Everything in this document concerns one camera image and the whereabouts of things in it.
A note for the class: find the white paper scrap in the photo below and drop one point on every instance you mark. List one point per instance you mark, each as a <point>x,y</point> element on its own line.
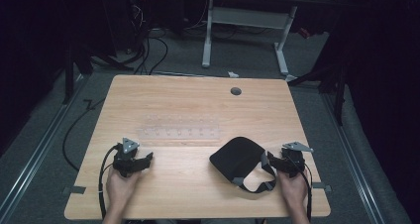
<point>233,74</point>

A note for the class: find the grey tape strip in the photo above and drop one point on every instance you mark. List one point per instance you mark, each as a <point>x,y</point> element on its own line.
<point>322,186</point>
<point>74,190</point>

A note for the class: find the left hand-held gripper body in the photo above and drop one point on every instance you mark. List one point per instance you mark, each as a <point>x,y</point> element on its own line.
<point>125,156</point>

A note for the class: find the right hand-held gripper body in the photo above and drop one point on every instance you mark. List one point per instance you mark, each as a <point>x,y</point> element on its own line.
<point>292,158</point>

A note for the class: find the person's left hand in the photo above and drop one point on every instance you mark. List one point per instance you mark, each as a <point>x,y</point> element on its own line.
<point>120,187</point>

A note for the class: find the person's right hand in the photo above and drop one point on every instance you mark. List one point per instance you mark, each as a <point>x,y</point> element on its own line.
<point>293,187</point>

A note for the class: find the clear plastic sheet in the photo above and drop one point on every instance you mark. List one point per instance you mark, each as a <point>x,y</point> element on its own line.
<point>180,129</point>

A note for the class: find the metal floor rail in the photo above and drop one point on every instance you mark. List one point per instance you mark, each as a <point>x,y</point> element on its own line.
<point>353,161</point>
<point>39,148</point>

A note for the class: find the black metal stand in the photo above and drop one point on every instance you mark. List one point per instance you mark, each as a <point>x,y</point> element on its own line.
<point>70,72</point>
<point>336,85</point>

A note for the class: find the desk with white frame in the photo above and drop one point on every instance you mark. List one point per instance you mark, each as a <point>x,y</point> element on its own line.
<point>246,18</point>

